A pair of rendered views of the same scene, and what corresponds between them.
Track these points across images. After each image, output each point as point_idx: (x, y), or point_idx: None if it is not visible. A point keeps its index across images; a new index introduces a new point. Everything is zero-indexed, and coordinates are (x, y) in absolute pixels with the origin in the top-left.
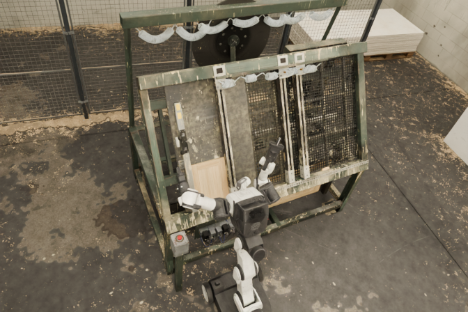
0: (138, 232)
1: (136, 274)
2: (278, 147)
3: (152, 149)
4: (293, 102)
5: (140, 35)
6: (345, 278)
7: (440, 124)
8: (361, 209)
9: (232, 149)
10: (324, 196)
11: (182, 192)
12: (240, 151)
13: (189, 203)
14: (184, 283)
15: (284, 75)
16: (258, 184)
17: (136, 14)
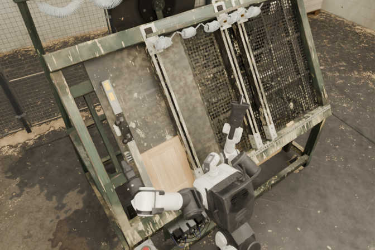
0: (101, 243)
1: None
2: (243, 106)
3: (86, 145)
4: (240, 56)
5: (42, 9)
6: (339, 237)
7: (366, 62)
8: (327, 158)
9: (185, 124)
10: (287, 154)
11: (134, 192)
12: (195, 124)
13: (145, 209)
14: None
15: (225, 25)
16: (226, 158)
17: None
